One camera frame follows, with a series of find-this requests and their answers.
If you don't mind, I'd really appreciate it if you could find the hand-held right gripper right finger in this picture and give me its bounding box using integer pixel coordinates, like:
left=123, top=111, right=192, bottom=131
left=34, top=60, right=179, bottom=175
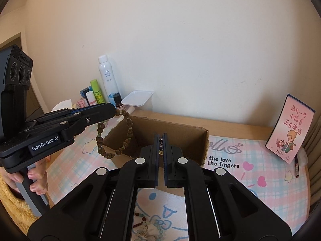
left=162, top=133, right=294, bottom=241

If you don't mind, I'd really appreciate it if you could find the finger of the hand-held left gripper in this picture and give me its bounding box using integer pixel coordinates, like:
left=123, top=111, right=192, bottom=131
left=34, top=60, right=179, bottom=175
left=35, top=107, right=84, bottom=123
left=25, top=102, right=117, bottom=142

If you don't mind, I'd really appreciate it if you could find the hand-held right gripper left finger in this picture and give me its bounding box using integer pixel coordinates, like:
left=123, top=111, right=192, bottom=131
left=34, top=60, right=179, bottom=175
left=27, top=133, right=160, bottom=241

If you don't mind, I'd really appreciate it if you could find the brown cardboard box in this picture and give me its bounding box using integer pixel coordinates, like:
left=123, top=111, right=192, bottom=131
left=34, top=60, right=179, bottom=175
left=102, top=115, right=209, bottom=168

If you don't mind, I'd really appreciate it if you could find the brown wooden bead bracelet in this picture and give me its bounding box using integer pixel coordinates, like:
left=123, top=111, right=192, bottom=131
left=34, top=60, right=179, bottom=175
left=95, top=109, right=135, bottom=159

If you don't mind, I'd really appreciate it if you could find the person's left forearm yellow sleeve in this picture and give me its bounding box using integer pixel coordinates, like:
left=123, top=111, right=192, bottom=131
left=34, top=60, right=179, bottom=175
left=0, top=179, right=47, bottom=233

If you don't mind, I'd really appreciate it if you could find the person's left hand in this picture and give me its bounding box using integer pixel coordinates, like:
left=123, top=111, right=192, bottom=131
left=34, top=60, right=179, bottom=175
left=0, top=159, right=49, bottom=195

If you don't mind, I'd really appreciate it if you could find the white tissue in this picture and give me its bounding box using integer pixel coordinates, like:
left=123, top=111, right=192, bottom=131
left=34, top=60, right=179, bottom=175
left=51, top=99, right=72, bottom=112

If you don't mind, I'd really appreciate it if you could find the small white pink bottle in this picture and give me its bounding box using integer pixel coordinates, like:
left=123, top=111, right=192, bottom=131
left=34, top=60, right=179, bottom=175
left=85, top=91, right=97, bottom=106

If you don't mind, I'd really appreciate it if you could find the green tube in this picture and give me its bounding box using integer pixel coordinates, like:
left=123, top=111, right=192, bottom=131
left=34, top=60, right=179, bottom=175
left=90, top=79, right=106, bottom=104

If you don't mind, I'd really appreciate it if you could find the small blue box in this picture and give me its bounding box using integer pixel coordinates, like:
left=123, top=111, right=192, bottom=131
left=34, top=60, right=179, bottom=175
left=79, top=86, right=92, bottom=100

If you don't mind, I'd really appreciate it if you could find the dark brown glass bottle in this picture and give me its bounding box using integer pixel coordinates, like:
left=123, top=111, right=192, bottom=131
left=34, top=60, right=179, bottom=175
left=113, top=93, right=125, bottom=111

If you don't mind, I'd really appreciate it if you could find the white spray bottle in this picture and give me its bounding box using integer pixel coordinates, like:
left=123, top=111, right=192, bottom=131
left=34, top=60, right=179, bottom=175
left=98, top=55, right=120, bottom=104

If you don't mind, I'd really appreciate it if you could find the clear plastic container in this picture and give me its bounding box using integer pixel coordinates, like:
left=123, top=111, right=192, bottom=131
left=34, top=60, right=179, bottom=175
left=121, top=90, right=154, bottom=112

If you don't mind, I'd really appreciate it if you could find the pastel printed desk mat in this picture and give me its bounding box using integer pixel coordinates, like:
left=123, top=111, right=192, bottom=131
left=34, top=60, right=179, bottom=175
left=46, top=123, right=310, bottom=241

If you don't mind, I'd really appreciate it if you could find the white fluffy item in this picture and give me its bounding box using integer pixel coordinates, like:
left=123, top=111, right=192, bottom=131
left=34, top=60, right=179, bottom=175
left=299, top=147, right=310, bottom=167

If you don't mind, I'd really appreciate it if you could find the beige curtain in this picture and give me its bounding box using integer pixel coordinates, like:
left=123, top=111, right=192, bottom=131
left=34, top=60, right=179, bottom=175
left=304, top=114, right=321, bottom=207

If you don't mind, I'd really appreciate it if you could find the pastel bead bracelet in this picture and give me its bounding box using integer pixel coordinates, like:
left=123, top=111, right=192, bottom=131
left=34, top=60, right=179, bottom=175
left=135, top=212, right=166, bottom=241

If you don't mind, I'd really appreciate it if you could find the dark red bead bracelet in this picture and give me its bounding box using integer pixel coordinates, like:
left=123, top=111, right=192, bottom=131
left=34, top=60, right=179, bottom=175
left=132, top=220, right=151, bottom=229

